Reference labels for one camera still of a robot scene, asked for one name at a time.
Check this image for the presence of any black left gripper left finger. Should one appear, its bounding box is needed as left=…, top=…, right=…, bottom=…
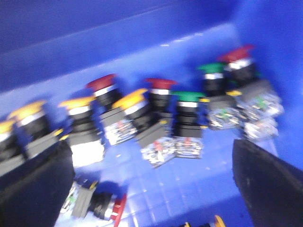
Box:
left=0, top=141, right=75, bottom=227

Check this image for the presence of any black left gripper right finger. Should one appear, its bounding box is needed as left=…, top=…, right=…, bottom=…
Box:
left=232, top=140, right=303, bottom=227

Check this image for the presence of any yellow button far left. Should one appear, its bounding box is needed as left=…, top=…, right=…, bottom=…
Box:
left=0, top=119, right=27, bottom=178

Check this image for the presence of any yellow button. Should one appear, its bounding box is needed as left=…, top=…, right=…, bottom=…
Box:
left=59, top=96, right=105, bottom=168
left=8, top=100, right=64, bottom=159
left=113, top=88, right=175, bottom=168
left=0, top=119, right=27, bottom=178

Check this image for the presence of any red button lying bottom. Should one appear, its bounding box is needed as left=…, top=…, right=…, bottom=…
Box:
left=60, top=181, right=127, bottom=227

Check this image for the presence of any yellow button left middle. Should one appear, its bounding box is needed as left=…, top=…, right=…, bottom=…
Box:
left=59, top=96, right=105, bottom=168

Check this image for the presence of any red button far right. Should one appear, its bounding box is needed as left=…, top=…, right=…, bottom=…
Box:
left=218, top=44, right=284, bottom=141

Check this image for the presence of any green button right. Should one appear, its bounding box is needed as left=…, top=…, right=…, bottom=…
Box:
left=198, top=62, right=241, bottom=131

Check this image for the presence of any green button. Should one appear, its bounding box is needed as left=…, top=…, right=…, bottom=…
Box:
left=198, top=62, right=241, bottom=131
left=172, top=91, right=204, bottom=159

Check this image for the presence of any green button centre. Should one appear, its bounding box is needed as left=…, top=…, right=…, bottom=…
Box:
left=172, top=91, right=204, bottom=159

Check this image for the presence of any red button centre left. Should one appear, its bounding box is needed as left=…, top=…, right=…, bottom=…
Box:
left=86, top=74, right=135, bottom=146

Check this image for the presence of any yellow button centre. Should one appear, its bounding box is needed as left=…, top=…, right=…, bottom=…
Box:
left=113, top=88, right=175, bottom=168

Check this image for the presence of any left blue plastic crate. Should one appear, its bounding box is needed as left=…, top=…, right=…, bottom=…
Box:
left=0, top=0, right=303, bottom=227

